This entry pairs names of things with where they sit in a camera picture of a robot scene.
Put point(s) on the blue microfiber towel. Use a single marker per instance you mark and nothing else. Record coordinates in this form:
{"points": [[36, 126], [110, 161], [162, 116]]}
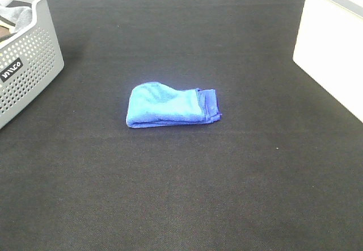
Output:
{"points": [[154, 104]]}

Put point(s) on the white plastic storage crate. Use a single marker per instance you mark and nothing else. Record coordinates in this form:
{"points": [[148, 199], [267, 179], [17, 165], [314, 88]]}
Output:
{"points": [[329, 49]]}

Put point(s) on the grey perforated laundry basket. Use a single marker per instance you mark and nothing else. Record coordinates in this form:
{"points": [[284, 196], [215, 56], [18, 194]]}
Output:
{"points": [[30, 60]]}

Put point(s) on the black table cover mat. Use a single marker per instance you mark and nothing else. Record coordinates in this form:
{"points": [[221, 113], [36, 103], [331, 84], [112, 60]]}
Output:
{"points": [[281, 169]]}

